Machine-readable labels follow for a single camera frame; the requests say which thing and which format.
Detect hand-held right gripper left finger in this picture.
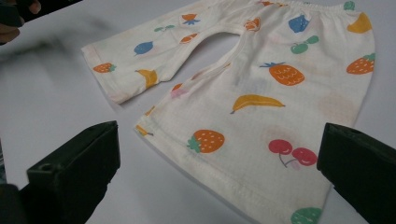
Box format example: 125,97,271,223
18,120,121,224

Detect white fruit print pants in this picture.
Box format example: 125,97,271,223
81,0,376,224

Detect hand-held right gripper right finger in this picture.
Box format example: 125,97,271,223
317,122,396,224

